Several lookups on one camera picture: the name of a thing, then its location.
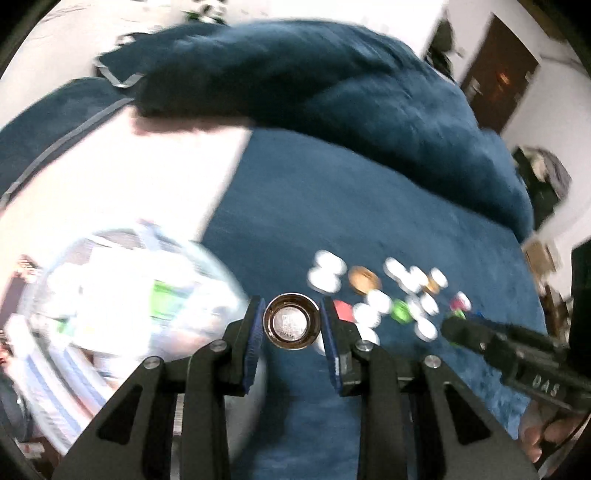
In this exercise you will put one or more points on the green ribbed bottle cap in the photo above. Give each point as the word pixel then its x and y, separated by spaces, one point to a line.
pixel 457 315

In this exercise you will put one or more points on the small green bottle cap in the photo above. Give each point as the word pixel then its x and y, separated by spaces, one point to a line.
pixel 401 311

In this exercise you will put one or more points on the person's right hand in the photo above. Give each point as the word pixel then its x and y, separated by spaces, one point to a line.
pixel 535 438

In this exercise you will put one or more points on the dark hanging garment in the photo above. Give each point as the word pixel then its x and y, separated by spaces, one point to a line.
pixel 443 44

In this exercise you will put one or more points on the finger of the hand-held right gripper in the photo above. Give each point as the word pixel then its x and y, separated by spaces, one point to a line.
pixel 466 334

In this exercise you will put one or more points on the red bottle cap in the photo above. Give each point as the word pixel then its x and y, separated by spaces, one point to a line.
pixel 344 310

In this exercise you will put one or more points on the dark brown bottle cap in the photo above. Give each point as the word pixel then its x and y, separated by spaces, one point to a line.
pixel 291 323

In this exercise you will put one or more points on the gold bottle cap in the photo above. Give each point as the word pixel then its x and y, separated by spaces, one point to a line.
pixel 431 287

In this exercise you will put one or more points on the blue plush blanket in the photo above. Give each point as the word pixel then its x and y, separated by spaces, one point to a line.
pixel 369 207

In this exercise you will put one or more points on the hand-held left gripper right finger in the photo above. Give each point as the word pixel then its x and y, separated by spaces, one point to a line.
pixel 328 341

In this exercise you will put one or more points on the light blue mesh basket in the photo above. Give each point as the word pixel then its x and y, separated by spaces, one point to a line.
pixel 115 300

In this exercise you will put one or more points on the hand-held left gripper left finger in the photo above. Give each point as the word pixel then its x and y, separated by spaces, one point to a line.
pixel 254 341

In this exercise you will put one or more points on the dark blue duvet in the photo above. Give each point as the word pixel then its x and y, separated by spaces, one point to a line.
pixel 323 83

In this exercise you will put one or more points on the cardboard box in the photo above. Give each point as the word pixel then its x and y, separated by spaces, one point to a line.
pixel 538 256

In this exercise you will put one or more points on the pink bottle cap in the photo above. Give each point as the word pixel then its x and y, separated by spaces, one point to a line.
pixel 461 301

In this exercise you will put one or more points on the pink blanket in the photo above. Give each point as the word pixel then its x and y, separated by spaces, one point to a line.
pixel 138 184

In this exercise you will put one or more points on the orange-brown bottle cap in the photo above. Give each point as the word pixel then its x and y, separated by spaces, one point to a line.
pixel 364 279

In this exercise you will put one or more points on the cluster of white bottle caps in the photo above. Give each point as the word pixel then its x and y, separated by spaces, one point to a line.
pixel 328 277

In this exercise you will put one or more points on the dark blue piped pillow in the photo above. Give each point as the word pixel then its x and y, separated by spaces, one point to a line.
pixel 55 120
pixel 115 69

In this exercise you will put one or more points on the pile of clothes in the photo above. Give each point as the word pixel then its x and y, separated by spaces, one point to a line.
pixel 549 175

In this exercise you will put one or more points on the brown wooden door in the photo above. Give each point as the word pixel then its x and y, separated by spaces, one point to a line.
pixel 498 69

